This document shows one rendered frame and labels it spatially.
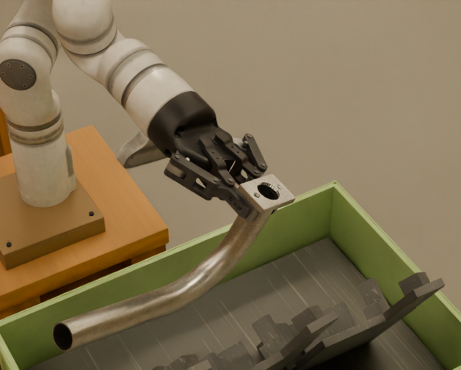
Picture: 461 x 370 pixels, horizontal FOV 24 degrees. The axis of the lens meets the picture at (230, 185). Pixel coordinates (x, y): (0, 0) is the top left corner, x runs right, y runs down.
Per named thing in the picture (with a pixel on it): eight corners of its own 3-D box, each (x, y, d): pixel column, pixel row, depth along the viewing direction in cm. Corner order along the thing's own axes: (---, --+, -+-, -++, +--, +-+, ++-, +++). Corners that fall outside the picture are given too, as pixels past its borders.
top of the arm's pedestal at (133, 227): (94, 139, 209) (92, 123, 206) (169, 243, 189) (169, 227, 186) (-65, 196, 197) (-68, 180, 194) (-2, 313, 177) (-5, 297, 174)
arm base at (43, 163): (55, 164, 192) (45, 89, 181) (81, 193, 187) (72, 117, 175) (9, 185, 188) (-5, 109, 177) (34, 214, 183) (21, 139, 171)
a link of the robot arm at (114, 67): (128, 128, 127) (117, 88, 119) (53, 48, 132) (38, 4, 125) (174, 95, 128) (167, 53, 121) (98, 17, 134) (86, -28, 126)
